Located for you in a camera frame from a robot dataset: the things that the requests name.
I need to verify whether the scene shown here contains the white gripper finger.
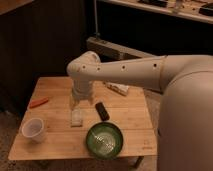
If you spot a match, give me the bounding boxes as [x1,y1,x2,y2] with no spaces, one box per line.
[69,100,79,111]

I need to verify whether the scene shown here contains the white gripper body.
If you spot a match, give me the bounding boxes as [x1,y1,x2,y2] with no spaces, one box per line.
[70,81,93,104]

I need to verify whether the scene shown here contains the white sponge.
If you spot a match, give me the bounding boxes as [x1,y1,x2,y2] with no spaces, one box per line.
[71,108,83,127]

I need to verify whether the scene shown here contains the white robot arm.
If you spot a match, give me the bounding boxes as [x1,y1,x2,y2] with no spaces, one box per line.
[67,51,213,171]

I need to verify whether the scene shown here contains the dark brown bar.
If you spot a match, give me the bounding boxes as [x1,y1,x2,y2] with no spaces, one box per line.
[95,102,110,121]

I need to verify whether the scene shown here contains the orange carrot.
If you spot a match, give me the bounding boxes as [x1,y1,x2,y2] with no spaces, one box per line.
[29,98,49,108]

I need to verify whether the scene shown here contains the white snack packet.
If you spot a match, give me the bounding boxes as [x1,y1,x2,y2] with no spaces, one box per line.
[105,82,129,96]

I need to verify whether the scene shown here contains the clear plastic cup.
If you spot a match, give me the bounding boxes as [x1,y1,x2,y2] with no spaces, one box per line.
[21,118,45,143]

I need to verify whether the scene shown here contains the green bowl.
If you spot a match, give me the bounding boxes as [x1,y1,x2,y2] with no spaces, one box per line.
[85,122,124,160]

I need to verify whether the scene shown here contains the wooden table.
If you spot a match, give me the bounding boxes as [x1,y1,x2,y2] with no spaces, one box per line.
[9,77,157,160]

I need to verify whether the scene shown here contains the background shelf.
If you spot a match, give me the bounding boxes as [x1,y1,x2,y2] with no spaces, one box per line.
[101,0,213,24]

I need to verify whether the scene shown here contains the grey metal rail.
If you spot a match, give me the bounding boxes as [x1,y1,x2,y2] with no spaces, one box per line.
[86,37,153,60]

